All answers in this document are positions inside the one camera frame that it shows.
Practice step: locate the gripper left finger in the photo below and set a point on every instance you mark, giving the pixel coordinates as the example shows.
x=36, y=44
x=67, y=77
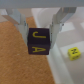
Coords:
x=19, y=20

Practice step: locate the white plastic box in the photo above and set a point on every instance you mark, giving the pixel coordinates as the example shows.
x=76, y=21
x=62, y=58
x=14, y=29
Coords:
x=65, y=46

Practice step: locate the yellow block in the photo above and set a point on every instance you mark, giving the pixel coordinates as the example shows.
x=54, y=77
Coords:
x=74, y=52

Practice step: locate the purple block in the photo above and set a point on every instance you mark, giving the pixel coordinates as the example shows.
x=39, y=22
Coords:
x=39, y=41

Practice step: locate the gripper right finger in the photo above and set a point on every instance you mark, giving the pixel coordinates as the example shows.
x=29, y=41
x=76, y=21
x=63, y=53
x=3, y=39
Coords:
x=59, y=18

